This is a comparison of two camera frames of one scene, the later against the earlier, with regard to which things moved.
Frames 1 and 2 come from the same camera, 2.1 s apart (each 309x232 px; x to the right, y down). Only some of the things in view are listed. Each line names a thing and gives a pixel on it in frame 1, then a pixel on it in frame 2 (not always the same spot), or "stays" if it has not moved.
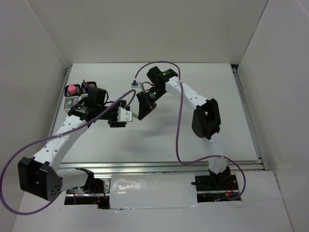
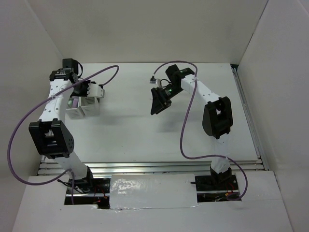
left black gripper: (114, 123) -> (84, 94)
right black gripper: (145, 105) -> (160, 102)
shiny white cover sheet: (153, 191) stays
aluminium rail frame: (261, 165) stays
